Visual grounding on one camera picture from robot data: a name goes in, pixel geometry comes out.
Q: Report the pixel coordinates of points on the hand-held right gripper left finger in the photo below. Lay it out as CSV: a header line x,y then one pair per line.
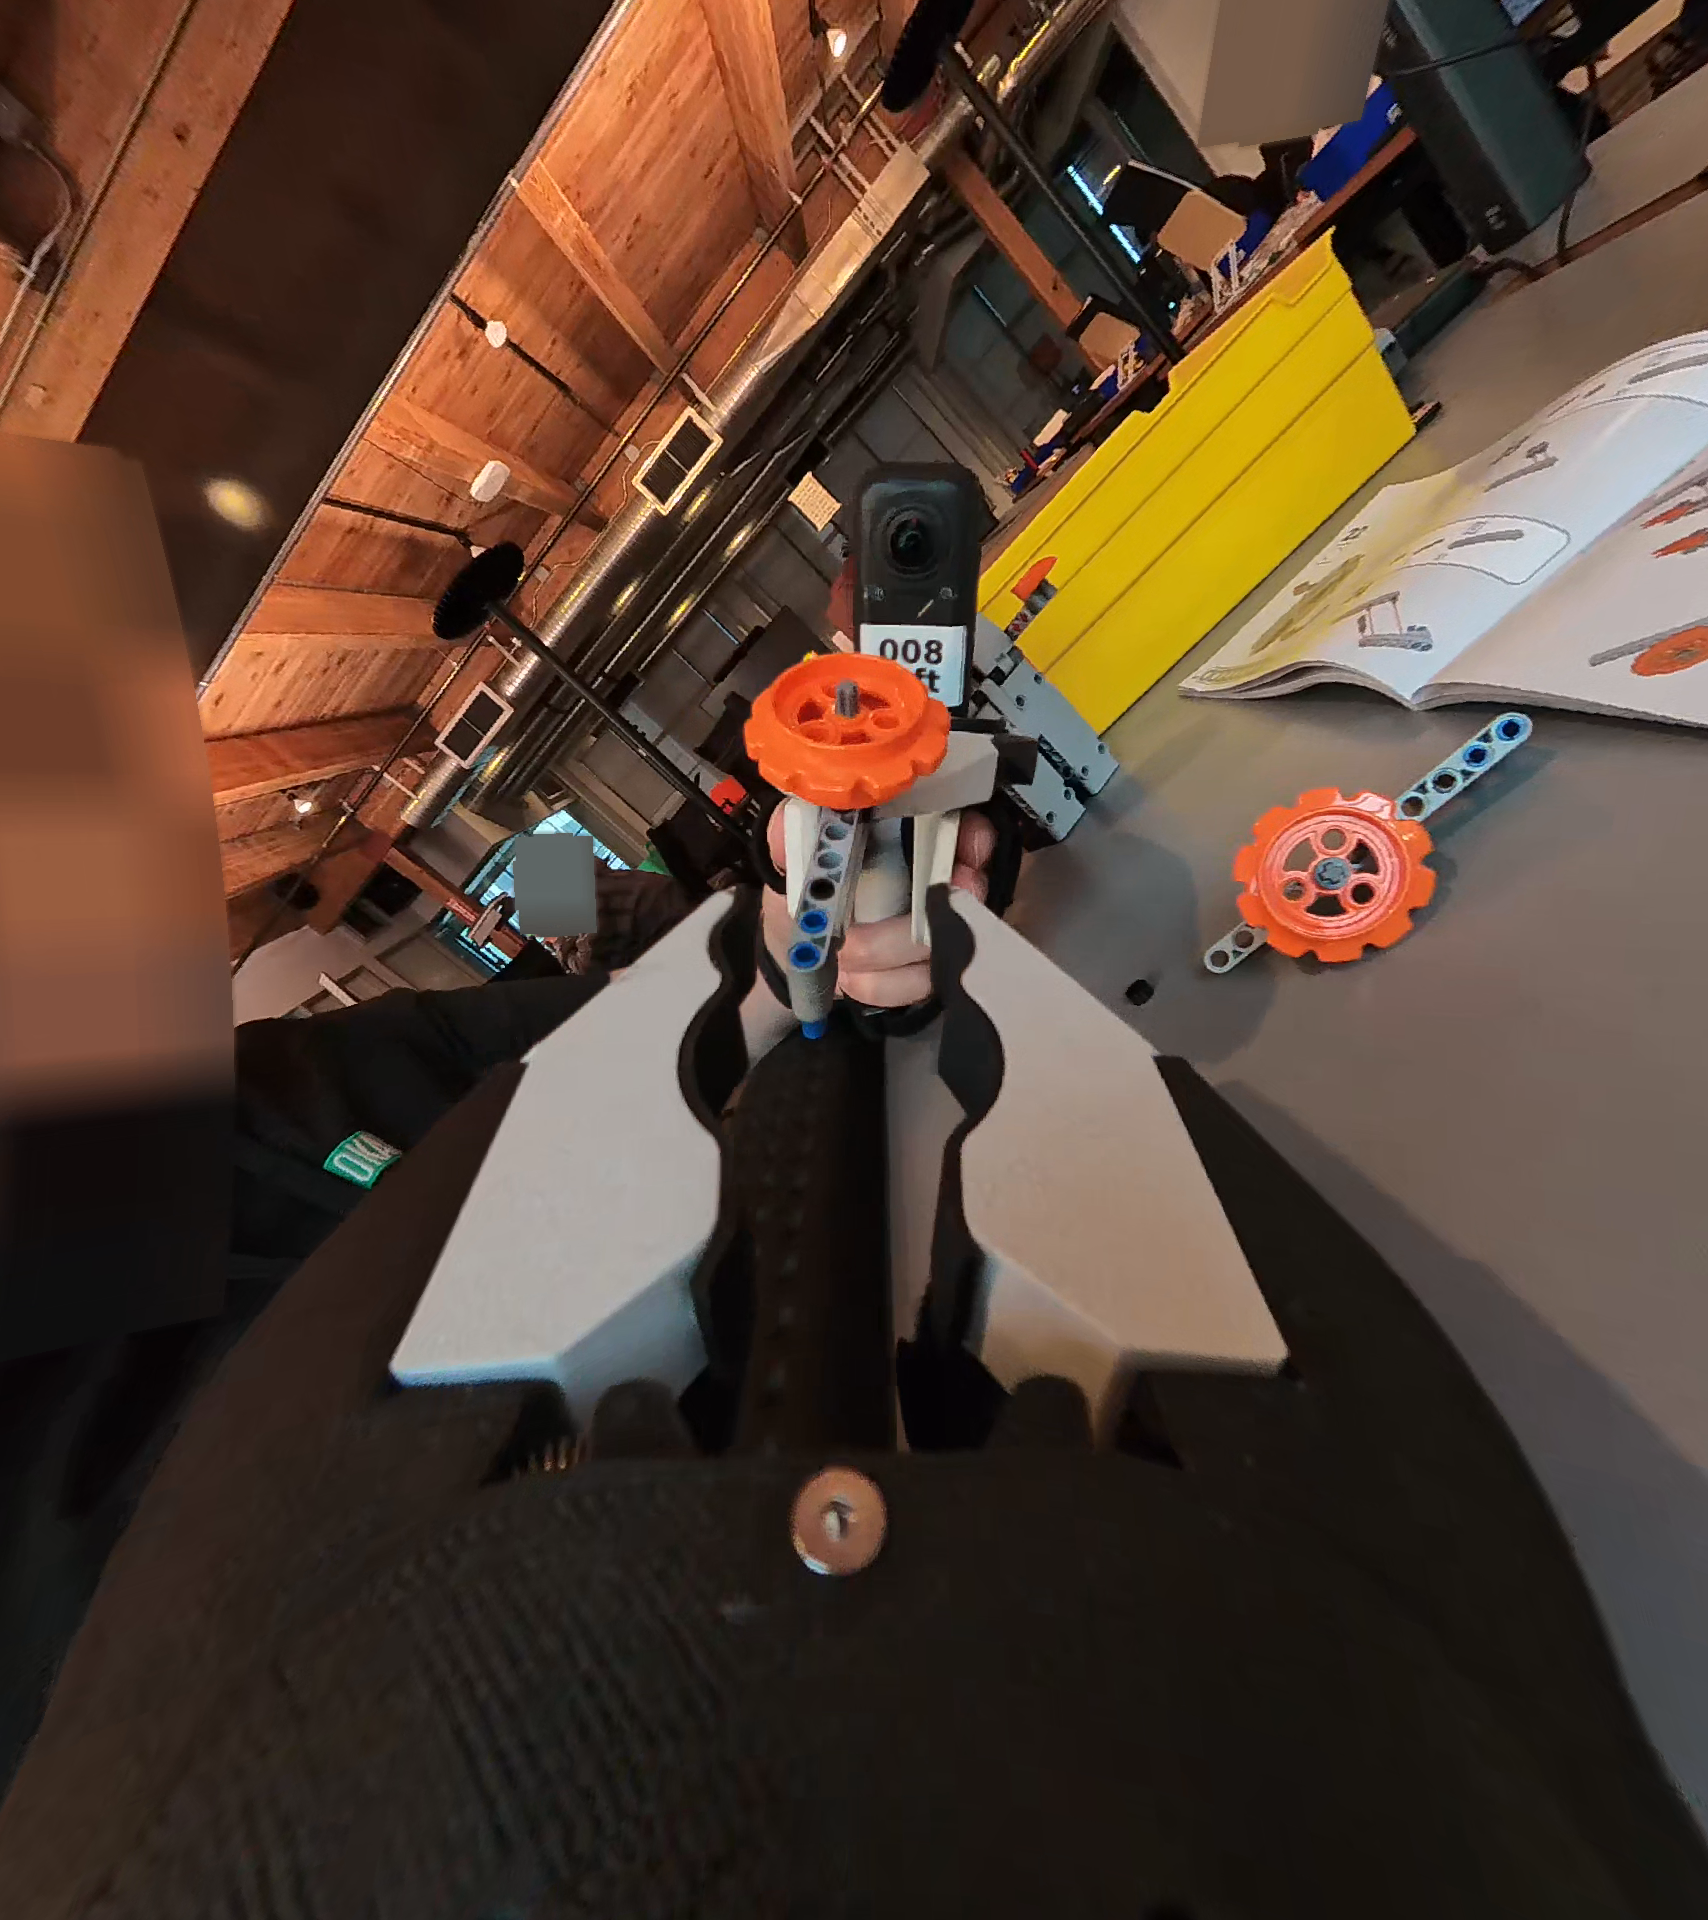
x,y
569,1230

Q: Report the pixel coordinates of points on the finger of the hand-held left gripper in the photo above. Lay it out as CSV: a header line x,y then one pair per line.
x,y
963,781
796,863

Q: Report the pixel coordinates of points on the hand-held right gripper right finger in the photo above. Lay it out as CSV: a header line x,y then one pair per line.
x,y
1108,1230

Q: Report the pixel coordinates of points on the orange wheel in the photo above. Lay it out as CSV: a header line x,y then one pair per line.
x,y
1334,914
808,734

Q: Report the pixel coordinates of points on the grey desk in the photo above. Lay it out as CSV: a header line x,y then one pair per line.
x,y
1544,1125

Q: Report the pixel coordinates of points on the person's left hand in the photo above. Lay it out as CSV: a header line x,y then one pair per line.
x,y
892,968

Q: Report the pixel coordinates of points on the grey toy motor block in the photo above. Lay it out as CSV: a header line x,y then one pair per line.
x,y
1057,720

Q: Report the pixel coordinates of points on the person's black shirt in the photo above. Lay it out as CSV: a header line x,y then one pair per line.
x,y
345,1081

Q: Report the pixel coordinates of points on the yellow plastic bin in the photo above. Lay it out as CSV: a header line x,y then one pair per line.
x,y
1215,451

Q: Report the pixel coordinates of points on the white instruction booklet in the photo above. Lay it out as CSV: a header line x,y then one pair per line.
x,y
1544,571

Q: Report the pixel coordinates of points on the dark tower device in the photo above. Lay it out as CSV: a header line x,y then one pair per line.
x,y
1485,121

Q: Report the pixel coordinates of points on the silver ventilation duct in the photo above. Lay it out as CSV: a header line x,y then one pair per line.
x,y
614,555

